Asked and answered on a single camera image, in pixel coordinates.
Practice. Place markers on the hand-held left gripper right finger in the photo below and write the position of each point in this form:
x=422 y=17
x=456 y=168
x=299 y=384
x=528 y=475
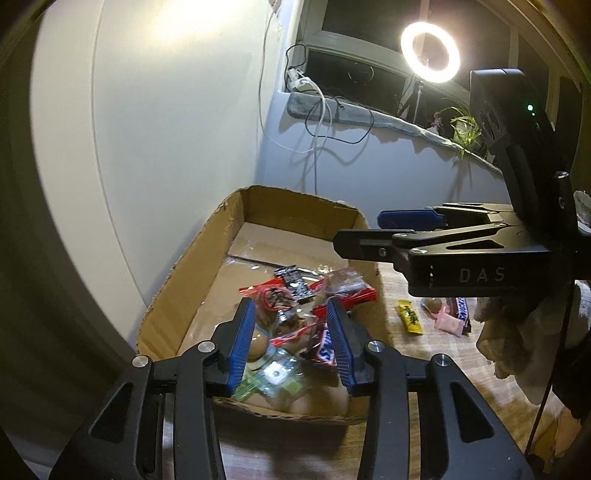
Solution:
x=341 y=350

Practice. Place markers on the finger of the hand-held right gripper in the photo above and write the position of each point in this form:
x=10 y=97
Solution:
x=364 y=244
x=406 y=219

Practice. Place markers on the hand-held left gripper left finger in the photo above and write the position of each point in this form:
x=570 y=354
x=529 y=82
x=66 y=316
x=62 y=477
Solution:
x=242 y=350

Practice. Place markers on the brown egg-shaped snack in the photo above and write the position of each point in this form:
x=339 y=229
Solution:
x=256 y=345
x=433 y=306

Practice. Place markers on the brown chocolate bar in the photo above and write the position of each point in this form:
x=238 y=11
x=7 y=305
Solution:
x=464 y=314
x=323 y=350

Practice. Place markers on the green clear snack packet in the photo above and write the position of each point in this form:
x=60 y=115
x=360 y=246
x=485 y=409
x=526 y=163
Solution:
x=277 y=376

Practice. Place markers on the red-edged brownie packet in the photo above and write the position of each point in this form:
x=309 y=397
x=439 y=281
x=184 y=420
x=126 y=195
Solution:
x=346 y=288
x=272 y=297

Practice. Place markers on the brown cardboard box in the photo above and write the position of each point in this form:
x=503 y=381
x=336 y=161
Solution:
x=203 y=286

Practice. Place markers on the black snack packet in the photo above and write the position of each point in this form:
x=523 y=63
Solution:
x=295 y=282

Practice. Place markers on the person's right hand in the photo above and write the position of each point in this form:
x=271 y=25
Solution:
x=517 y=341

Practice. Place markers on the pink snack packet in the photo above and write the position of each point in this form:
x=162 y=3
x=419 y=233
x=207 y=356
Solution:
x=449 y=321

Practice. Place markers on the yellow candy packet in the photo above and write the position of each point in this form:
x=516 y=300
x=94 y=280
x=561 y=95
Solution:
x=410 y=317

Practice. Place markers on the checkered tablecloth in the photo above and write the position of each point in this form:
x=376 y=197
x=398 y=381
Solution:
x=425 y=355

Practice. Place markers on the grey windowsill cover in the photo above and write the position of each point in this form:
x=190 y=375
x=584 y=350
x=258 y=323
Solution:
x=369 y=117

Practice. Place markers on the potted spider plant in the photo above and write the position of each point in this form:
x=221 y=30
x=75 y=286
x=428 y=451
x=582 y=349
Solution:
x=466 y=129

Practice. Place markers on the white power strip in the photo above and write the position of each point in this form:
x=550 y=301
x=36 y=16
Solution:
x=302 y=83

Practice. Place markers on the white window frame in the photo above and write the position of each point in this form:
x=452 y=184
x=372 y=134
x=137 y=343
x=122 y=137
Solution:
x=360 y=48

